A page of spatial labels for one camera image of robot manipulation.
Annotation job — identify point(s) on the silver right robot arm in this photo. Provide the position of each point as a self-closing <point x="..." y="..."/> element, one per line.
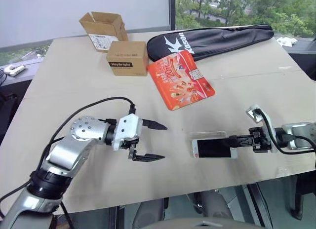
<point x="296" y="132"/>

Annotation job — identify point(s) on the red printed snack packet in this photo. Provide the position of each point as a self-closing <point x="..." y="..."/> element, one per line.
<point x="182" y="81"/>

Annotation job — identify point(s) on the clear plastic phone case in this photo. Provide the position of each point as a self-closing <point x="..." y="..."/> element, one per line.
<point x="209" y="134"/>

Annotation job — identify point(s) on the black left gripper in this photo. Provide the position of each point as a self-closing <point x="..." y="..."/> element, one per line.
<point x="133" y="143"/>

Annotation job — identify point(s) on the white crumpled paper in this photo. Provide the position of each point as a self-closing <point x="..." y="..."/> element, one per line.
<point x="286" y="41"/>

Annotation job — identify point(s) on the black window frame post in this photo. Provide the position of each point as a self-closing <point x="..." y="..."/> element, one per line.
<point x="172" y="10"/>

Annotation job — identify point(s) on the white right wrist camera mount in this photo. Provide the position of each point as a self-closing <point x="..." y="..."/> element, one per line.
<point x="267" y="120"/>

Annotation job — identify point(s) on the black table leg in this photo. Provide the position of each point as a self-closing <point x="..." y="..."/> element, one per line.
<point x="116" y="217"/>
<point x="259" y="206"/>

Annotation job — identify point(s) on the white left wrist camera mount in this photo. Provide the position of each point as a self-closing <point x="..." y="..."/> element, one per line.
<point x="128" y="130"/>

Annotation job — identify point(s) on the black Kason racket bag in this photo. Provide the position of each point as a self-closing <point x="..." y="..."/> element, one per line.
<point x="217" y="40"/>

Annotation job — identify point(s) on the tan cardboard table cover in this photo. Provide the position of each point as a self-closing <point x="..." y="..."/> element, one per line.
<point x="86" y="86"/>

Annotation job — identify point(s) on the white smartphone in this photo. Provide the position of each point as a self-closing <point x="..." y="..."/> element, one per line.
<point x="209" y="150"/>

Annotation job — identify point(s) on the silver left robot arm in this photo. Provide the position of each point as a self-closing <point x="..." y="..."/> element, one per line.
<point x="66" y="150"/>

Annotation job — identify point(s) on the open cardboard box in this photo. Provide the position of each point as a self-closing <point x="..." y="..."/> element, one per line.
<point x="103" y="29"/>

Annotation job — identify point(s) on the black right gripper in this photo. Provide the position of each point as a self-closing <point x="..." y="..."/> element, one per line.
<point x="259" y="140"/>

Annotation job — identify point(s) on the dark grey rounded shape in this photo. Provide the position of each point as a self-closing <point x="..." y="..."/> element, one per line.
<point x="214" y="206"/>

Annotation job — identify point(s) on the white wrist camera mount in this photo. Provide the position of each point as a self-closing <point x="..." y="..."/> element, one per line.
<point x="128" y="130"/>
<point x="267" y="120"/>

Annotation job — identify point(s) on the black chair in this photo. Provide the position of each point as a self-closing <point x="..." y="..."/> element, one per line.
<point x="7" y="110"/>

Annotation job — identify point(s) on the white power strip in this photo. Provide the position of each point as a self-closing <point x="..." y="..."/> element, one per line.
<point x="15" y="69"/>

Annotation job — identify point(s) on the closed Heybright cardboard box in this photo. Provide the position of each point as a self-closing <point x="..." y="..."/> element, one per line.
<point x="128" y="57"/>

